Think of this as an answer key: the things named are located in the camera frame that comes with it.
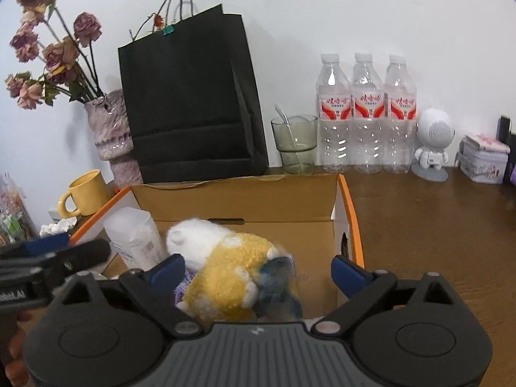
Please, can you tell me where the purple drawstring fabric pouch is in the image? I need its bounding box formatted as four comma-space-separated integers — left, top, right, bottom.
174, 254, 296, 304

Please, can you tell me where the clear plastic cotton swab container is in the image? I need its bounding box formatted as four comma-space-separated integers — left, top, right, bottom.
103, 207, 169, 271

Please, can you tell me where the white and tan plush toy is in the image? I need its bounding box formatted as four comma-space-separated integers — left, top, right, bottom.
165, 218, 292, 326

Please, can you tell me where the blue packaged snack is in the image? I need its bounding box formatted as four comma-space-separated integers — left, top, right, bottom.
253, 256, 303, 323

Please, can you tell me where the person's left hand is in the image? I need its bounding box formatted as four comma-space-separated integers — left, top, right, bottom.
1, 311, 32, 387

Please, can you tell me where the crumpled white tissue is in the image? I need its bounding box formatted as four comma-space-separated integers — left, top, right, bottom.
39, 217, 78, 238

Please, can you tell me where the yellow ceramic mug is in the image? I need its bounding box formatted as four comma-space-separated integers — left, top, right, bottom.
57, 170, 113, 218

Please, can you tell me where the red orange cardboard box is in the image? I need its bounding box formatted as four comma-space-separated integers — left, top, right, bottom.
70, 174, 364, 318

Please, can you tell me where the purple ceramic vase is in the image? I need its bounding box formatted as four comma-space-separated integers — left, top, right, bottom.
84, 89, 143, 189

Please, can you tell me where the white straw spoon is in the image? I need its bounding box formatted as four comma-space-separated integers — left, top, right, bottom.
275, 104, 303, 175

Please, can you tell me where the grey glass tumbler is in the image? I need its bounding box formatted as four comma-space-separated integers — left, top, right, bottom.
271, 114, 318, 175

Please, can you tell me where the white astronaut figure speaker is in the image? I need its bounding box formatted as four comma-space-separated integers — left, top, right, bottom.
411, 108, 455, 183

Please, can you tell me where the white floral tin box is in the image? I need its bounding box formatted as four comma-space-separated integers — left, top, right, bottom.
456, 134, 511, 184

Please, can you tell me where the right clear water bottle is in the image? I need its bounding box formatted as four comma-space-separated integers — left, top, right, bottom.
383, 54, 417, 174

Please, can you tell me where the clear water bottle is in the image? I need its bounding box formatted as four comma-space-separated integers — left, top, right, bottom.
316, 53, 352, 173
383, 54, 417, 174
351, 53, 385, 174

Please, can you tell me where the dried pink rose bouquet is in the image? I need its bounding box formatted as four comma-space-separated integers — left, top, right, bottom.
5, 0, 106, 110

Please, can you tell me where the black paper shopping bag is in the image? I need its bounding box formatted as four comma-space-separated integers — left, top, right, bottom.
118, 0, 269, 184

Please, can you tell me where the middle clear water bottle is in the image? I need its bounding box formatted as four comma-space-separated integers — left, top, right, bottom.
351, 53, 385, 174

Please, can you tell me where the left clear water bottle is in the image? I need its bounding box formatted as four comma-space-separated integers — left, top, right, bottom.
316, 53, 352, 173

